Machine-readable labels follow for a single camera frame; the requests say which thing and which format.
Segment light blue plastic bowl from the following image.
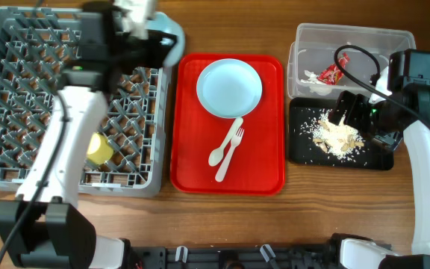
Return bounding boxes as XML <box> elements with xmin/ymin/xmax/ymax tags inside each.
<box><xmin>146</xmin><ymin>11</ymin><xmax>185</xmax><ymax>68</ymax></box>

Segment light blue round plate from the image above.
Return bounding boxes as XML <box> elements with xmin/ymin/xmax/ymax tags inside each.
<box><xmin>196</xmin><ymin>58</ymin><xmax>263</xmax><ymax>119</ymax></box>

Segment rice and food scraps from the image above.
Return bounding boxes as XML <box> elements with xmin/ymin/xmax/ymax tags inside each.
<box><xmin>299</xmin><ymin>108</ymin><xmax>370</xmax><ymax>164</ymax></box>

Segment white paper napkin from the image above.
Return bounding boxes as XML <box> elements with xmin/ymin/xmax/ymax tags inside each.
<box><xmin>300</xmin><ymin>70</ymin><xmax>332</xmax><ymax>96</ymax></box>

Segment yellow plastic cup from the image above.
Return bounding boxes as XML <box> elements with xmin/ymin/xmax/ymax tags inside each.
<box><xmin>87</xmin><ymin>133</ymin><xmax>114</xmax><ymax>165</ymax></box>

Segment red plastic serving tray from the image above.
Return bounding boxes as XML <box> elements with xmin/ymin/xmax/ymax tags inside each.
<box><xmin>170</xmin><ymin>53</ymin><xmax>285</xmax><ymax>196</ymax></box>

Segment red snack wrapper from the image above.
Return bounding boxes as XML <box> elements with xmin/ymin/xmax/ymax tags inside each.
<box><xmin>317</xmin><ymin>52</ymin><xmax>350</xmax><ymax>85</ymax></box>

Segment white plastic spoon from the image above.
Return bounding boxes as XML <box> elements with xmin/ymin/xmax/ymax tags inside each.
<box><xmin>208</xmin><ymin>117</ymin><xmax>243</xmax><ymax>167</ymax></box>

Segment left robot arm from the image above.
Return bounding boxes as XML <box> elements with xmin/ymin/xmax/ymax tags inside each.
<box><xmin>0</xmin><ymin>1</ymin><xmax>184</xmax><ymax>268</ymax></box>

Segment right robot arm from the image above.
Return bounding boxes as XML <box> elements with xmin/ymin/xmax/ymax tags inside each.
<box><xmin>328</xmin><ymin>49</ymin><xmax>430</xmax><ymax>268</ymax></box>

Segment grey plastic dishwasher rack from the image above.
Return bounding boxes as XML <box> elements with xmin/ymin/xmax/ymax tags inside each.
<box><xmin>0</xmin><ymin>7</ymin><xmax>171</xmax><ymax>197</ymax></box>

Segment white plastic fork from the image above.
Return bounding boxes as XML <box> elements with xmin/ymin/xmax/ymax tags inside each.
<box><xmin>215</xmin><ymin>128</ymin><xmax>244</xmax><ymax>182</ymax></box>

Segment clear plastic waste bin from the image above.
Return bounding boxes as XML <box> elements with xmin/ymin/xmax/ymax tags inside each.
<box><xmin>287</xmin><ymin>23</ymin><xmax>417</xmax><ymax>99</ymax></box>

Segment black rectangular tray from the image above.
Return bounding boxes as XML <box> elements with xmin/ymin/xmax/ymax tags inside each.
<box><xmin>288</xmin><ymin>97</ymin><xmax>394</xmax><ymax>170</ymax></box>

